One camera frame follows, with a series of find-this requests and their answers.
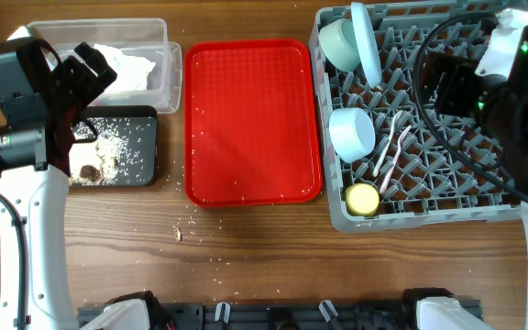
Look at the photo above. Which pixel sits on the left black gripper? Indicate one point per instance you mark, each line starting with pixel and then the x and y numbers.
pixel 71 68

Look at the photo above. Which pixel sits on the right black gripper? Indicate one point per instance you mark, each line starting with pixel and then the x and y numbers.
pixel 450 85

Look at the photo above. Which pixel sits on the pink plastic fork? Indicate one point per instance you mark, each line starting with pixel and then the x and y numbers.
pixel 386 180

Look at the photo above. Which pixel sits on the rice and food scraps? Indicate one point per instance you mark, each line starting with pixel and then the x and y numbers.
pixel 103 156

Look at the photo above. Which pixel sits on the light blue plate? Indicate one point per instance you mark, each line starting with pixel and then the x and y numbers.
pixel 367 46

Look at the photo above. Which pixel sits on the white plastic spoon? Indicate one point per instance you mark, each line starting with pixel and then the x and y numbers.
pixel 385 148

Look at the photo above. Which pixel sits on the light blue bowl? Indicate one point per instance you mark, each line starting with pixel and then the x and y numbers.
pixel 352 133

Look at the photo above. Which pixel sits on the green bowl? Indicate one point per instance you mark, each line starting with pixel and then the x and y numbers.
pixel 338 43

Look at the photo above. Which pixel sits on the yellow cup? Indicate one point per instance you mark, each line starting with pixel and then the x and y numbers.
pixel 362 199

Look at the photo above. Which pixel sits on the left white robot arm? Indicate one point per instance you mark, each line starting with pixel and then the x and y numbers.
pixel 42 98

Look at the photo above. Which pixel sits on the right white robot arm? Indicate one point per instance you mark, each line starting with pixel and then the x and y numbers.
pixel 505 115

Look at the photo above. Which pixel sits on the clear plastic waste bin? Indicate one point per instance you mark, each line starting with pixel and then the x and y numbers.
pixel 143 37

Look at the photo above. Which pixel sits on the black food waste tray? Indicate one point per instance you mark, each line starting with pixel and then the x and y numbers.
pixel 140 137

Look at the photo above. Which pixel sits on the grey dishwasher rack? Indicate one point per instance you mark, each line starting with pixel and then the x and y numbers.
pixel 428 185

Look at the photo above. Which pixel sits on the crumpled white napkin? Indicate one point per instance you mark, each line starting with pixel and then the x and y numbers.
pixel 132 71

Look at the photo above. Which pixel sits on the food crumb on table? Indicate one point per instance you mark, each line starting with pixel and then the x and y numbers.
pixel 177 234

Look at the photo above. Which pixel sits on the red serving tray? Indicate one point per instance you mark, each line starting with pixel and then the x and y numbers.
pixel 250 129

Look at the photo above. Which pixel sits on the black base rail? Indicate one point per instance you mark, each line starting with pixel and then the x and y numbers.
pixel 382 314

